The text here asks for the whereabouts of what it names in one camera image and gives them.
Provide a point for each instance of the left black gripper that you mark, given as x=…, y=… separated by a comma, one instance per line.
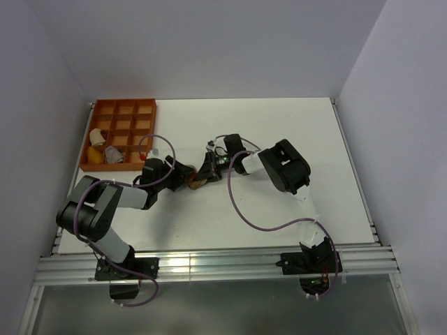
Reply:
x=180, y=174

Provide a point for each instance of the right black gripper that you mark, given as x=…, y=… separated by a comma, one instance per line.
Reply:
x=209, y=169

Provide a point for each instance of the grey sock red stripes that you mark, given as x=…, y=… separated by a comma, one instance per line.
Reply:
x=113, y=155

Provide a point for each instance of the tan argyle sock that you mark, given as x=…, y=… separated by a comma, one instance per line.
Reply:
x=192, y=181

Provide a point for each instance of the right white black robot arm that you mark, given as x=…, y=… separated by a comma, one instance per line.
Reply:
x=288, y=171

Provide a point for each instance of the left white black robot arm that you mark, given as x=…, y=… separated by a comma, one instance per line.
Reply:
x=88, y=211

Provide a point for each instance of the orange compartment tray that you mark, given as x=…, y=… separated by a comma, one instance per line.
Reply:
x=124, y=124

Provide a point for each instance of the rolled yellow sock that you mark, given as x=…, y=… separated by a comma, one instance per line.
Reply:
x=94, y=156

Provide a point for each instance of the rolled beige sock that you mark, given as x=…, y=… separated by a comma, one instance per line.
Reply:
x=96, y=138

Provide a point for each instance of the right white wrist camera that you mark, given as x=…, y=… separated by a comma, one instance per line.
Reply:
x=213, y=143

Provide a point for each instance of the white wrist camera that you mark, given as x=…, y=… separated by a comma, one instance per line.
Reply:
x=213, y=143
x=153, y=153

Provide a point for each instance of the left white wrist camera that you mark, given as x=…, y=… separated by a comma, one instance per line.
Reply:
x=153, y=153

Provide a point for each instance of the black box under rail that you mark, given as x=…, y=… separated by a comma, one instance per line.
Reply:
x=123, y=291

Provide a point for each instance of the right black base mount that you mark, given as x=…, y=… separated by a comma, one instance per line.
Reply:
x=306, y=263

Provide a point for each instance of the aluminium frame rail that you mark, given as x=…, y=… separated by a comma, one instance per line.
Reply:
x=217, y=265

